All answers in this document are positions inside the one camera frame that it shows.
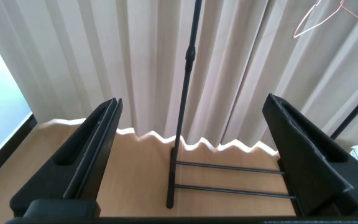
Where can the black clothes rack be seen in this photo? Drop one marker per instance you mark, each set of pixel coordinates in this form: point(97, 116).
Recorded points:
point(183, 102)

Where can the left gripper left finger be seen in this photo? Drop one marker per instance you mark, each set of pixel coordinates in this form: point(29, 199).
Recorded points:
point(73, 168)

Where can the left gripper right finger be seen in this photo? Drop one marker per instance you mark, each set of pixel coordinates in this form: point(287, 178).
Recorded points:
point(315, 174)

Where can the beige curtain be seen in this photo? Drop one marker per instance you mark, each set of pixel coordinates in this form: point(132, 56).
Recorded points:
point(73, 46)

